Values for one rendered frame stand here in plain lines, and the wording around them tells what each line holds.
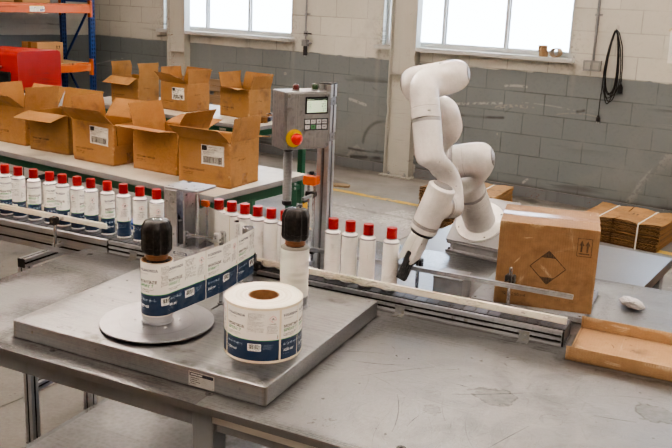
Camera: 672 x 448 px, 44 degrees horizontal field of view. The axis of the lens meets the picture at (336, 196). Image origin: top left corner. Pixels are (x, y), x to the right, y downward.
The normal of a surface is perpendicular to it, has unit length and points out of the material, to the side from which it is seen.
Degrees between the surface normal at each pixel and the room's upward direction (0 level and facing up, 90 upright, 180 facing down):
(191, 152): 91
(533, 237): 90
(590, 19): 90
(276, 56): 90
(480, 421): 0
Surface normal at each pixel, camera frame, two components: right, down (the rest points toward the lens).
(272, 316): 0.26, 0.23
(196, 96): 0.78, 0.17
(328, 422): 0.04, -0.97
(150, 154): -0.53, 0.17
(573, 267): -0.28, 0.21
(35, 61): 0.92, 0.12
